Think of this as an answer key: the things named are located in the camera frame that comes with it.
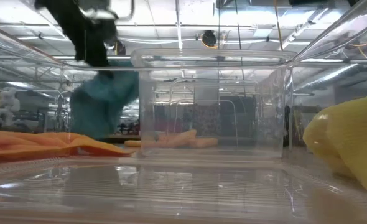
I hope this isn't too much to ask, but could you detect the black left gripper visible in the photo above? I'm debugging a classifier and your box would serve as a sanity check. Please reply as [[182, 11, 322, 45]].
[[34, 0, 119, 78]]

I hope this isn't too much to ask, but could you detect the dark room partition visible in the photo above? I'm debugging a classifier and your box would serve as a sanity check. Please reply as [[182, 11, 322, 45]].
[[154, 96, 258, 138]]

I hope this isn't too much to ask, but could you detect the orange microfiber towel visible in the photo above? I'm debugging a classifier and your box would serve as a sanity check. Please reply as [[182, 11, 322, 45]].
[[0, 129, 133, 165], [124, 129, 218, 149]]

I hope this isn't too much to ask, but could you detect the silver ventilation duct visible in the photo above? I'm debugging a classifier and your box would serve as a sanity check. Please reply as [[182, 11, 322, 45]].
[[295, 63, 363, 93]]

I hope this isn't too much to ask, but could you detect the white machine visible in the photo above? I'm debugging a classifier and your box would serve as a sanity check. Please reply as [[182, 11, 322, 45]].
[[0, 86, 19, 125]]

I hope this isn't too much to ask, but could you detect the yellow microfiber towel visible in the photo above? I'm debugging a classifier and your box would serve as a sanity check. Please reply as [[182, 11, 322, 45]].
[[303, 93, 367, 200]]

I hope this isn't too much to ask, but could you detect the blue microfiber towel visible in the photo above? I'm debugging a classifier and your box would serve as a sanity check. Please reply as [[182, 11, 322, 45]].
[[69, 59, 140, 140]]

